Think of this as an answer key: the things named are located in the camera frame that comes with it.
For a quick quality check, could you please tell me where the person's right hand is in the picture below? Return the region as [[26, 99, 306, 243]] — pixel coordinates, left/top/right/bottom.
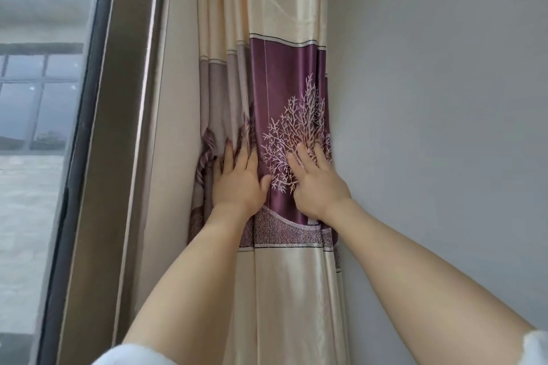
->
[[286, 143, 352, 223]]

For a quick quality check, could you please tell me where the person's left hand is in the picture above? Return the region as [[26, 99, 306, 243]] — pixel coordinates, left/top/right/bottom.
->
[[212, 141, 273, 212]]

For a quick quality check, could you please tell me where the cream and purple curtain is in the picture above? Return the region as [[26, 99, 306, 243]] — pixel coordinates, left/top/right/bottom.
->
[[187, 0, 348, 365]]

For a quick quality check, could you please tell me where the person's right forearm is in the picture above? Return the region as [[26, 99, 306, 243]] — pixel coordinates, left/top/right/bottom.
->
[[319, 197, 541, 365]]

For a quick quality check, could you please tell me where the person's left forearm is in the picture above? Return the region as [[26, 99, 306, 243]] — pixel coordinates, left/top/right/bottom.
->
[[122, 202, 258, 365]]

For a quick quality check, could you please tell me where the purple striped curtain tieback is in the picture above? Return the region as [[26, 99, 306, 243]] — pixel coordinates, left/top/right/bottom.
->
[[196, 127, 216, 186]]

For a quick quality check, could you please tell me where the grey building outside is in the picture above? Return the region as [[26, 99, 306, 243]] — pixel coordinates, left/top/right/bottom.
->
[[0, 0, 98, 152]]

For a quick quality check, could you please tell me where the person's white left sleeve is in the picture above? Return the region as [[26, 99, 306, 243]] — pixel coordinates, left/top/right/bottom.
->
[[91, 343, 173, 365]]

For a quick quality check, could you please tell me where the person's white sleeve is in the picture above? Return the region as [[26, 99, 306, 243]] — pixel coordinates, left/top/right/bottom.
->
[[519, 328, 548, 365], [91, 343, 173, 365]]

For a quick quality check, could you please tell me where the person's white right sleeve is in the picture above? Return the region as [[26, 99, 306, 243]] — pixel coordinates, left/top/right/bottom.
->
[[519, 328, 548, 365]]

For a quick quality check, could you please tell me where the dark window frame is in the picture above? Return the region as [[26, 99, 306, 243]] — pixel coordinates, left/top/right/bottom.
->
[[36, 0, 121, 365]]

